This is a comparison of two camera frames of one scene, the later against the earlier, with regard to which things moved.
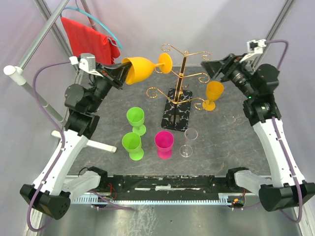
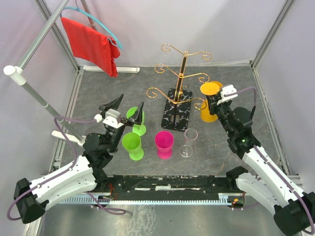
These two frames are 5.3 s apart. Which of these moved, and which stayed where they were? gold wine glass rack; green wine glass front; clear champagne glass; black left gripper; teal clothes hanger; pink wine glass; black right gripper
Moved: black right gripper; black left gripper
Stayed: teal clothes hanger; pink wine glass; gold wine glass rack; green wine glass front; clear champagne glass
